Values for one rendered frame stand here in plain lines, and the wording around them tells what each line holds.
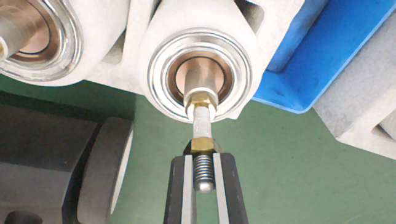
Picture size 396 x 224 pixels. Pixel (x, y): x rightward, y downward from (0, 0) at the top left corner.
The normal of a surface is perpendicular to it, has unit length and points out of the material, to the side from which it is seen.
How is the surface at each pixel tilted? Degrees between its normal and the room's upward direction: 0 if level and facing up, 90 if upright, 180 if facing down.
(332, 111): 90
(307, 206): 0
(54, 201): 45
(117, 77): 0
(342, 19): 88
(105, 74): 0
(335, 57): 88
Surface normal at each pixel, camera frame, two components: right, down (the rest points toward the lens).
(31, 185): 0.22, -0.12
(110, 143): 0.31, -0.55
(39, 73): 0.02, 0.55
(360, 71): -0.93, -0.29
